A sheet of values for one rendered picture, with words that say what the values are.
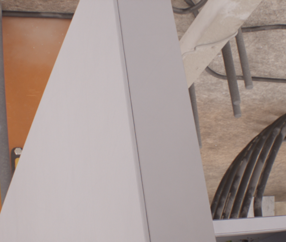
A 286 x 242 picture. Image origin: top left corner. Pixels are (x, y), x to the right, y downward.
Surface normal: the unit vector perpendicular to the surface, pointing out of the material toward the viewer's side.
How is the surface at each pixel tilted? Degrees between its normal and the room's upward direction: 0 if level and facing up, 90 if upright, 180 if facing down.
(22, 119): 90
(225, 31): 0
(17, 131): 90
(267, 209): 70
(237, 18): 0
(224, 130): 0
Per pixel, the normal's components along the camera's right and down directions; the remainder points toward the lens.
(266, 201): 0.38, -0.09
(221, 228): 0.36, -0.43
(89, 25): -0.93, -0.03
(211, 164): 0.13, 0.91
